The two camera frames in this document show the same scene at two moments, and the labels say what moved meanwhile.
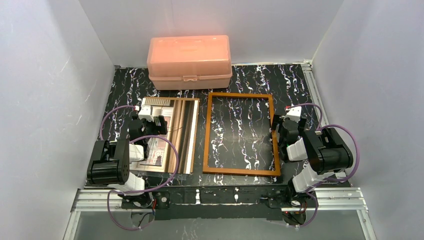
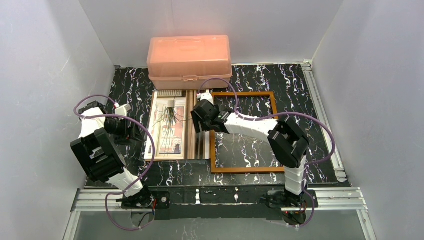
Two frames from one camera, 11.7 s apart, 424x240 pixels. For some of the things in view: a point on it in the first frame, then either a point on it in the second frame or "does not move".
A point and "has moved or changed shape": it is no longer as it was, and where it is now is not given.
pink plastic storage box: [191, 62] does not move
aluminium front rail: [97, 200] does not move
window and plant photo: [182, 116] has moved or changed shape
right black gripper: [282, 127] -> [197, 120]
